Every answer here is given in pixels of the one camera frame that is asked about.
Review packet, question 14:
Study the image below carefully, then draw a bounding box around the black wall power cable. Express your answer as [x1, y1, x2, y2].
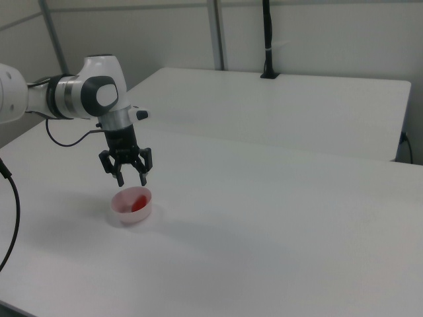
[399, 131, 414, 164]

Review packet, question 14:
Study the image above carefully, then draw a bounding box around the black pole with base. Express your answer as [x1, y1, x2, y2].
[260, 0, 282, 81]

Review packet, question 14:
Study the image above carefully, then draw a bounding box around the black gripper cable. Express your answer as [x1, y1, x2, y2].
[45, 118, 104, 147]

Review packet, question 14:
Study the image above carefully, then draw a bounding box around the red strawberry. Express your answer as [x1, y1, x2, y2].
[131, 195, 149, 212]

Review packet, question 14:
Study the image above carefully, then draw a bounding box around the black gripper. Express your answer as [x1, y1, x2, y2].
[98, 125, 154, 188]

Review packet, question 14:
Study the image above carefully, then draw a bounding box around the white side table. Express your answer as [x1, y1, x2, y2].
[126, 67, 412, 163]

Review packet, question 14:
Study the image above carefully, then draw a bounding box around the thick black hanging cable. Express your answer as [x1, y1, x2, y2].
[0, 157, 22, 272]

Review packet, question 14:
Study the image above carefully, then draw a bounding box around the pink plastic bowl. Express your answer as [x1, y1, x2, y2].
[110, 186, 154, 225]

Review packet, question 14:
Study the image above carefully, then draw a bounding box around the grey double partition post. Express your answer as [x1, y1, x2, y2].
[207, 0, 229, 71]

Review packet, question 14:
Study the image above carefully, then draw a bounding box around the grey slanted partition post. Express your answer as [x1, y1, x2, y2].
[38, 0, 73, 77]

